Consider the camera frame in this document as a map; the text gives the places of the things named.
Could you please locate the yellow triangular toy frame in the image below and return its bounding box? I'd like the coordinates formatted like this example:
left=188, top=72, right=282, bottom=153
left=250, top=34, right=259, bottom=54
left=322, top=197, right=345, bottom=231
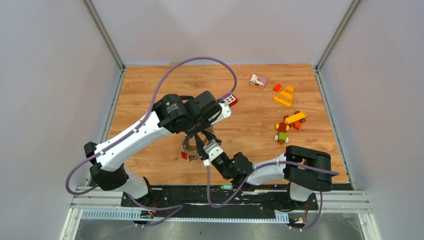
left=273, top=85, right=295, bottom=108

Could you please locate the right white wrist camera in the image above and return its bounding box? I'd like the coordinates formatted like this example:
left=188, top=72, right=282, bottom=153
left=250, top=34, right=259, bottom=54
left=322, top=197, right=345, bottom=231
left=202, top=140, right=224, bottom=167

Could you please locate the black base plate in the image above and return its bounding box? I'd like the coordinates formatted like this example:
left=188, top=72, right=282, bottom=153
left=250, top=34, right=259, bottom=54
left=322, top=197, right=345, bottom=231
left=120, top=184, right=320, bottom=220

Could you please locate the red key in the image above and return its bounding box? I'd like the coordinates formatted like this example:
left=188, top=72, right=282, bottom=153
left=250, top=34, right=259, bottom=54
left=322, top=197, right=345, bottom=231
left=181, top=151, right=189, bottom=160

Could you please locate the large grey toothed keyring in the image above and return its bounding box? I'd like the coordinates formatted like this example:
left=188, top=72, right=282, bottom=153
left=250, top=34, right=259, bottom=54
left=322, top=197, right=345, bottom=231
left=181, top=126, right=215, bottom=162

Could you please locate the red green toy vehicle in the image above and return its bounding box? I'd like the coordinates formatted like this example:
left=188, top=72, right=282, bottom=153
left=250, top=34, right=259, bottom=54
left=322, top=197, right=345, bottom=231
left=274, top=122, right=290, bottom=145

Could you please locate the small green bubble level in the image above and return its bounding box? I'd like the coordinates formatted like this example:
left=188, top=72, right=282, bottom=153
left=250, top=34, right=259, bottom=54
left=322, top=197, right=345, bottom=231
left=220, top=184, right=234, bottom=190

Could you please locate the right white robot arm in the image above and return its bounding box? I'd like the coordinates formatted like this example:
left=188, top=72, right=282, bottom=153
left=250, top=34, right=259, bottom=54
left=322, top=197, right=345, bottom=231
left=193, top=130, right=339, bottom=209

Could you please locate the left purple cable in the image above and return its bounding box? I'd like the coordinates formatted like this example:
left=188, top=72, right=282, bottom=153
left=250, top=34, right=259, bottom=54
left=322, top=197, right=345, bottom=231
left=64, top=56, right=238, bottom=196

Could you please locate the red window toy brick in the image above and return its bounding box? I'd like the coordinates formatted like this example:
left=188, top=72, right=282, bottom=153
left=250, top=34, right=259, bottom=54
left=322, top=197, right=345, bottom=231
left=224, top=94, right=238, bottom=108

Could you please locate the pink roof toy house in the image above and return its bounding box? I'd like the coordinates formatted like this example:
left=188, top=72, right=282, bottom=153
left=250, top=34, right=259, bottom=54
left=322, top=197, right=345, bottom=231
left=248, top=73, right=269, bottom=88

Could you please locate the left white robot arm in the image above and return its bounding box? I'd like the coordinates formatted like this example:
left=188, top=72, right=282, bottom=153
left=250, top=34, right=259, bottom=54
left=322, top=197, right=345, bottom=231
left=84, top=91, right=232, bottom=207

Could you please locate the grey slotted cable duct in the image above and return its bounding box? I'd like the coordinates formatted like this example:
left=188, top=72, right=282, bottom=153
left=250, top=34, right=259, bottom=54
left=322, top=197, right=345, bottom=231
left=81, top=208, right=290, bottom=223

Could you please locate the small red toy brick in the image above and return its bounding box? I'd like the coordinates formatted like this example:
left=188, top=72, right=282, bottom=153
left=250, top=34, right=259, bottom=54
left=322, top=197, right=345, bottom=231
left=272, top=83, right=282, bottom=92

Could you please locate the yellow orange toy car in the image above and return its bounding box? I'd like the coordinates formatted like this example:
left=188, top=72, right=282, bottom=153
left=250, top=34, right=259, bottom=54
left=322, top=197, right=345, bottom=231
left=283, top=110, right=307, bottom=128

